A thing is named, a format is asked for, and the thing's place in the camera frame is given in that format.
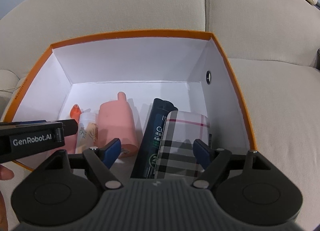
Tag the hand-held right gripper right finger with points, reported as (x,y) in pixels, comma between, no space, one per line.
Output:
(202,153)

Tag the beige sofa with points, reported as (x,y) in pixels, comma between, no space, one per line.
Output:
(150,8)

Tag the plaid hard case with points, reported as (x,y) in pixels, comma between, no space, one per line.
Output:
(180,131)

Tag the pink bottle with orange cap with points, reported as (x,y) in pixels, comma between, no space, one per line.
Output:
(75,113)

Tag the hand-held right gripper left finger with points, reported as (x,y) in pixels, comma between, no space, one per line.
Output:
(111,151)

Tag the pink spouted bottle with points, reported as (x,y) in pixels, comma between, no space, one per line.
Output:
(115,126)

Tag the orange cardboard box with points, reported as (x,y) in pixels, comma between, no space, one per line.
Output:
(130,65)

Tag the grey textured cushion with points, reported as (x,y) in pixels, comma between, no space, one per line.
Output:
(318,58)

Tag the person's left hand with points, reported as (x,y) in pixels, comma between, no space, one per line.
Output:
(6,173)

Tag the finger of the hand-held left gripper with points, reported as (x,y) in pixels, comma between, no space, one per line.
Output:
(70,127)

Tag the white hand cream tube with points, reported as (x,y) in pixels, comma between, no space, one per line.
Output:
(86,131)

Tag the dark blue shampoo bottle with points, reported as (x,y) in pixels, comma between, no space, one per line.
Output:
(152,131)

